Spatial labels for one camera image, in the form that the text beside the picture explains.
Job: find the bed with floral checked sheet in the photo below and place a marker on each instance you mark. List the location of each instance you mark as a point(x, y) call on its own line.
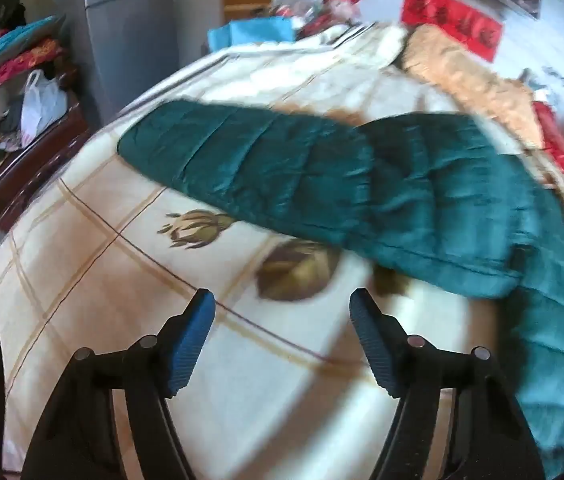
point(112, 270)

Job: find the dark green puffer jacket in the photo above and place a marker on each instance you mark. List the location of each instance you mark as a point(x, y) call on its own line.
point(312, 170)

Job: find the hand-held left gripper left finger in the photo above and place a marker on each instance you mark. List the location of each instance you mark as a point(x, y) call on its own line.
point(192, 345)

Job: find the red wall banner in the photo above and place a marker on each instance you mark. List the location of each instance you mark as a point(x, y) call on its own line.
point(442, 15)

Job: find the pile of colourful clothes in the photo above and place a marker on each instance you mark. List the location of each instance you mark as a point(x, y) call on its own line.
point(17, 45)

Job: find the blue paper bag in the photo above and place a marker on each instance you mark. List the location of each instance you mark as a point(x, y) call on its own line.
point(252, 32)

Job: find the dark wooden dresser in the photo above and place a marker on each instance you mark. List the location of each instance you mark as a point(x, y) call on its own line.
point(27, 170)

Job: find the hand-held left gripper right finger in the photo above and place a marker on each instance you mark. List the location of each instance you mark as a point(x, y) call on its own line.
point(374, 340)

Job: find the red frilled cushion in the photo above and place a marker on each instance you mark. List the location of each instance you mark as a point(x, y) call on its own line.
point(557, 140)

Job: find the plush toy with red hat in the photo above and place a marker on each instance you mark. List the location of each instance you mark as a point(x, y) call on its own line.
point(339, 7)

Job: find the yellow frilled pillow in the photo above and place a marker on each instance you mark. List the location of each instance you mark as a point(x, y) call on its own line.
point(462, 80)

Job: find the white plastic bag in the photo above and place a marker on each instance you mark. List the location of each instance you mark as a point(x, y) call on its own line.
point(42, 105)

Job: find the grey refrigerator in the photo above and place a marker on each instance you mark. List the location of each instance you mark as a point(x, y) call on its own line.
point(137, 35)

